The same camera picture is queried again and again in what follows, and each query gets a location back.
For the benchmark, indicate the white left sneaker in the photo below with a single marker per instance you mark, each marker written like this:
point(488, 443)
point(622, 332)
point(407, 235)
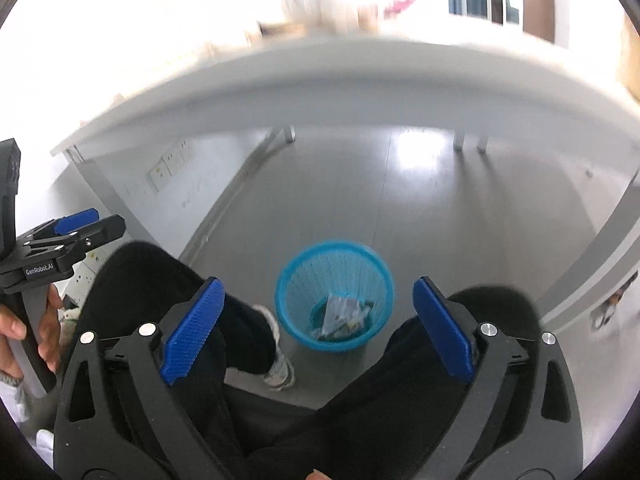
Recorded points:
point(280, 360)

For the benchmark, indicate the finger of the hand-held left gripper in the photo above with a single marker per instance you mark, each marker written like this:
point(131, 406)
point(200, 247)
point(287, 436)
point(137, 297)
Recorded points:
point(75, 221)
point(102, 230)

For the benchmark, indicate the blue plastic mesh basket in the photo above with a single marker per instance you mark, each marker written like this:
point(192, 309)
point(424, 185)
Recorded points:
point(300, 280)

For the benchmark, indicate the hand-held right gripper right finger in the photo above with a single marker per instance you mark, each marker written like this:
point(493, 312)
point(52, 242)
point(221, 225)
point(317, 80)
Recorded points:
point(445, 330)

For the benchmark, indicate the person's left hand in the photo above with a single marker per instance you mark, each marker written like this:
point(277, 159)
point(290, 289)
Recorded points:
point(51, 330)

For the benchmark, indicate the white table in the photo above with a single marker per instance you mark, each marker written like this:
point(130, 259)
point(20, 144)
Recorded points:
point(590, 270)
point(350, 90)

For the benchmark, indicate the person's right leg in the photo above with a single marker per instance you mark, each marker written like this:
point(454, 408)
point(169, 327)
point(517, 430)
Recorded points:
point(390, 400)

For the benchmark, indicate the person's left forearm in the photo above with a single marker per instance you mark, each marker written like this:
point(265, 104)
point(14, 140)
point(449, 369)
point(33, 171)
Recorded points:
point(12, 402)

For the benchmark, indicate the clear plastic wrapper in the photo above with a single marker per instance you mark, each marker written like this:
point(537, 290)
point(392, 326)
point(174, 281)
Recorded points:
point(340, 315)

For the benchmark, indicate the white wall socket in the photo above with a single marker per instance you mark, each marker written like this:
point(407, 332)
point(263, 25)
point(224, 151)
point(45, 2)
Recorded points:
point(181, 153)
point(159, 175)

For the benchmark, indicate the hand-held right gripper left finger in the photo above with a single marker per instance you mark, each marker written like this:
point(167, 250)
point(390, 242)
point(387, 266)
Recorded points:
point(192, 330)

